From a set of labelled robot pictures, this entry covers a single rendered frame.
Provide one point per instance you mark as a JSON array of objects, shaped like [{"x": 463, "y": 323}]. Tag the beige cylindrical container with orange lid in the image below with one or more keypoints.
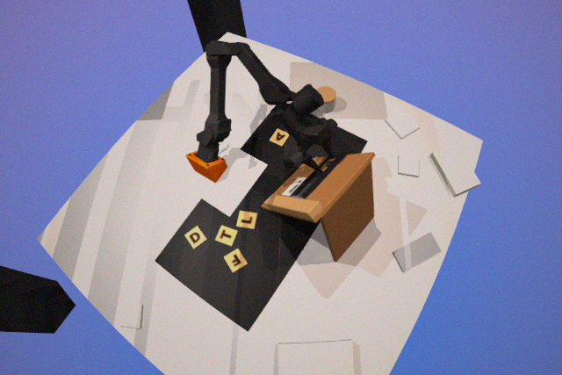
[{"x": 329, "y": 96}]

